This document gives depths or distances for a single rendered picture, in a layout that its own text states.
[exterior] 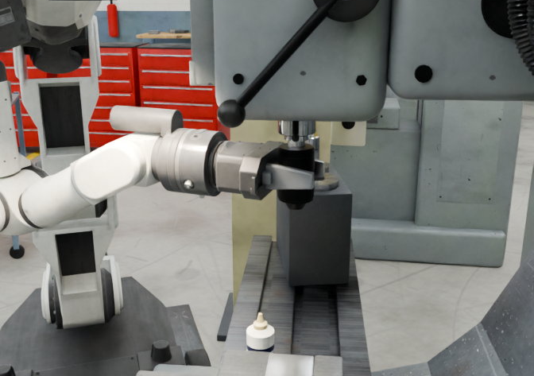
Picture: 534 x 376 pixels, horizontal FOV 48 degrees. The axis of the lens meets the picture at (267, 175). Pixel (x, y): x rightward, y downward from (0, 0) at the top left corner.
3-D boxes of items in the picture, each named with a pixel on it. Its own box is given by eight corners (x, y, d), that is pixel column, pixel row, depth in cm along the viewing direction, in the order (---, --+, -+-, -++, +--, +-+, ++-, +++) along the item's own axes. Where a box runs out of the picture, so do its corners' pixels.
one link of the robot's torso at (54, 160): (36, 215, 146) (15, 16, 137) (110, 208, 151) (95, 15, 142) (30, 232, 132) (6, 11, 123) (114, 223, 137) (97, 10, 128)
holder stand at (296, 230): (288, 287, 117) (288, 188, 111) (275, 242, 138) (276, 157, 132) (349, 284, 118) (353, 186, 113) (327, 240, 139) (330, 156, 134)
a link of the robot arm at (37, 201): (79, 213, 85) (-8, 256, 94) (120, 193, 95) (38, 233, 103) (44, 145, 85) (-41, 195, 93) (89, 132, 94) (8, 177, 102)
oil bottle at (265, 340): (245, 387, 87) (244, 319, 84) (248, 370, 91) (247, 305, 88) (272, 389, 87) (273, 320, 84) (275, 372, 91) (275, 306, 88)
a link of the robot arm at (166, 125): (176, 202, 80) (102, 192, 83) (210, 178, 89) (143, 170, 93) (172, 118, 76) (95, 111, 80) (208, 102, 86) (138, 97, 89)
